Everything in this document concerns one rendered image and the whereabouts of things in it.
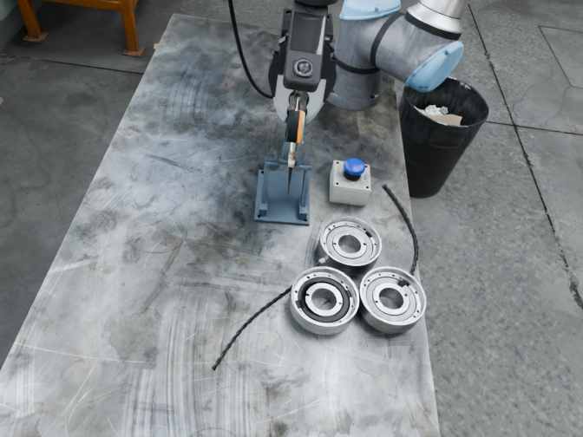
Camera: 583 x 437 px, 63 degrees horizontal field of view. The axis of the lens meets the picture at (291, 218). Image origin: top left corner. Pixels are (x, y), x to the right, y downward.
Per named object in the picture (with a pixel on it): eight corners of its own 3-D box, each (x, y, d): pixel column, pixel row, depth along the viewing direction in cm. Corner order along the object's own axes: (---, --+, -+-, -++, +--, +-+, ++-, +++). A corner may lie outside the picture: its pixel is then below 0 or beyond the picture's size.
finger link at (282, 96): (286, 104, 78) (299, 55, 71) (285, 127, 74) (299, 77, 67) (268, 101, 78) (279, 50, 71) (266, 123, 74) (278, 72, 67)
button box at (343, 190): (365, 206, 90) (371, 189, 87) (329, 202, 90) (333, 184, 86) (364, 177, 96) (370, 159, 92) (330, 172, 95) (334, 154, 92)
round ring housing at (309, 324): (299, 346, 71) (303, 333, 67) (280, 287, 77) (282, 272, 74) (363, 330, 73) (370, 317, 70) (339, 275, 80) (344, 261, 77)
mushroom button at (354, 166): (360, 191, 89) (366, 172, 86) (339, 188, 89) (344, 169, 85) (359, 176, 92) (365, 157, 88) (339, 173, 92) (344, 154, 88)
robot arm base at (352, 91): (319, 69, 119) (326, 32, 112) (378, 77, 120) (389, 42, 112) (317, 105, 109) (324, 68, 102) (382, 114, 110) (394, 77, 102)
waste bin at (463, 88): (454, 209, 206) (497, 132, 173) (377, 198, 204) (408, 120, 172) (442, 156, 228) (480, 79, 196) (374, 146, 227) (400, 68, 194)
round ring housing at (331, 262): (350, 222, 87) (355, 207, 84) (388, 263, 82) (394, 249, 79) (304, 244, 83) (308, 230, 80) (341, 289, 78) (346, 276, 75)
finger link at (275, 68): (294, 95, 72) (308, 43, 65) (294, 102, 71) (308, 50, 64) (264, 88, 71) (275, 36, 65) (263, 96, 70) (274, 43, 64)
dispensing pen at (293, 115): (279, 195, 75) (290, 86, 71) (278, 190, 79) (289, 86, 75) (293, 197, 75) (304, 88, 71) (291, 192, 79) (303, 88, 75)
